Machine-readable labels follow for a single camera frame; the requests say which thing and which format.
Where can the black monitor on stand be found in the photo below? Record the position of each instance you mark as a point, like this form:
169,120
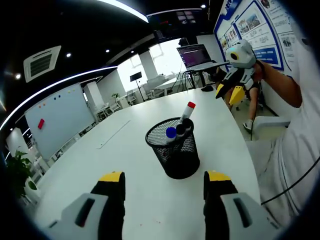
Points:
136,81

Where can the black cap whiteboard marker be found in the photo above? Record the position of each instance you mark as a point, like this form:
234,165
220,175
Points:
188,124
181,130

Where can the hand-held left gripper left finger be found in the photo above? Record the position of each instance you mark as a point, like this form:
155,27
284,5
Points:
100,207

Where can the red cap whiteboard marker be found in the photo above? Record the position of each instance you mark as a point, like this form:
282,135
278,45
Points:
188,111

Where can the blue white wall poster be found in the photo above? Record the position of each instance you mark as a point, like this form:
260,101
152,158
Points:
252,32

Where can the black mesh pen holder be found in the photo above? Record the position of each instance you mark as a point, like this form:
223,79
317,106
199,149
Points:
175,155

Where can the person in white shirt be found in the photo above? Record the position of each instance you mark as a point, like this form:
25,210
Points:
290,140

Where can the large whiteboard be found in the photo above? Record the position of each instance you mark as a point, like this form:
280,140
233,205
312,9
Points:
58,120

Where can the blue cap whiteboard marker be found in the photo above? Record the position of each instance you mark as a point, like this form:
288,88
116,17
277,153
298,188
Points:
170,134

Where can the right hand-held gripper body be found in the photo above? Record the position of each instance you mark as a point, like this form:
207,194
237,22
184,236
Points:
241,56

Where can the potted green plant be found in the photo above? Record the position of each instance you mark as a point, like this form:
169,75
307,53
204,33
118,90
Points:
18,172

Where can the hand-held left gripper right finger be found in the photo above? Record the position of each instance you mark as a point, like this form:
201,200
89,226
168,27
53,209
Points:
225,205

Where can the laptop computer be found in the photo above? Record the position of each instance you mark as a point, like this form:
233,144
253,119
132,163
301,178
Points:
196,56

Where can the red whiteboard eraser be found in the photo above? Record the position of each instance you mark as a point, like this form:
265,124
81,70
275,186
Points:
41,123

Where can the ceiling air conditioner vent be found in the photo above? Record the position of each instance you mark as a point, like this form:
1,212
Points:
41,62

